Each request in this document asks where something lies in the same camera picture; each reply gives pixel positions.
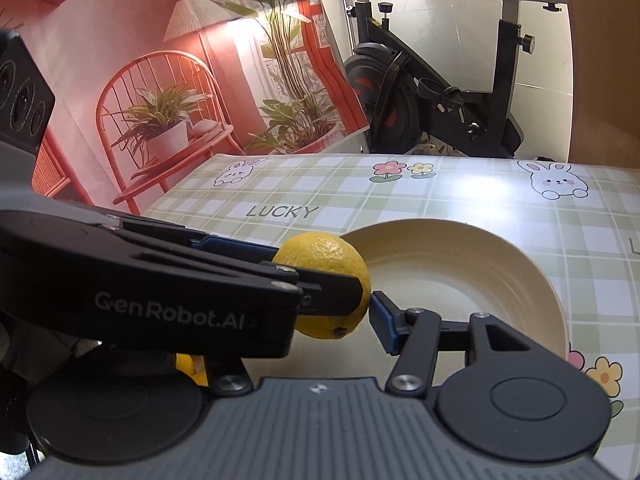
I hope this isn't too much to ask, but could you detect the brown wooden board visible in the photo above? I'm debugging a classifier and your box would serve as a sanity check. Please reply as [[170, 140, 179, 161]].
[[547, 0, 640, 171]]

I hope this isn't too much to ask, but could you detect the black exercise bike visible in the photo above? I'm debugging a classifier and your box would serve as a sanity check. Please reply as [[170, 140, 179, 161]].
[[305, 0, 568, 158]]

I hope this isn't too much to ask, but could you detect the yellow lemon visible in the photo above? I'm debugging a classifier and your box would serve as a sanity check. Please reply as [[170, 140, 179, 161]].
[[175, 354, 210, 387], [271, 232, 372, 339]]

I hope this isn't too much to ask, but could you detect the wall poster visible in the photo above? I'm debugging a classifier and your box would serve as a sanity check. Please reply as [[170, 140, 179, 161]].
[[0, 0, 371, 216]]

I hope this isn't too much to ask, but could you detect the green plaid tablecloth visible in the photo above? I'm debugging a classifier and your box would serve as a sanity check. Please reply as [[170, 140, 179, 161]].
[[142, 152, 640, 431]]

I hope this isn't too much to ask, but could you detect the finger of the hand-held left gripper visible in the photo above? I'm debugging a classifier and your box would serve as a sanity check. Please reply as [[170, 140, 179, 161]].
[[125, 232, 366, 323], [102, 212, 282, 266]]

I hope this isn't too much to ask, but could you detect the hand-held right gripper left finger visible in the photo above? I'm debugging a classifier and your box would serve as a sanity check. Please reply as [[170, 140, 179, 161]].
[[202, 354, 256, 397]]

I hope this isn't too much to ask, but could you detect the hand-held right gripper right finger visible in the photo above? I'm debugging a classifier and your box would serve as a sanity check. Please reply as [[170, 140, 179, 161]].
[[369, 291, 548, 397]]

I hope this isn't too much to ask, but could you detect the cream round plate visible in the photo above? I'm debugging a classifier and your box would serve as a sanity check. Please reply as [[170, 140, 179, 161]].
[[287, 219, 571, 378]]

